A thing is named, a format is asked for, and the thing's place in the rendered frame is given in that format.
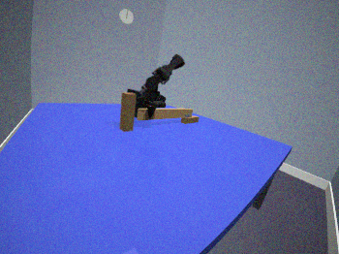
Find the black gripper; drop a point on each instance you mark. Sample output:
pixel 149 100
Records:
pixel 150 102

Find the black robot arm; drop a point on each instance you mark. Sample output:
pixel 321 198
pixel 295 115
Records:
pixel 162 75

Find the long tan wooden rail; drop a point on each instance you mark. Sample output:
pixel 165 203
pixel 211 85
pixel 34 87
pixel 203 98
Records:
pixel 163 113

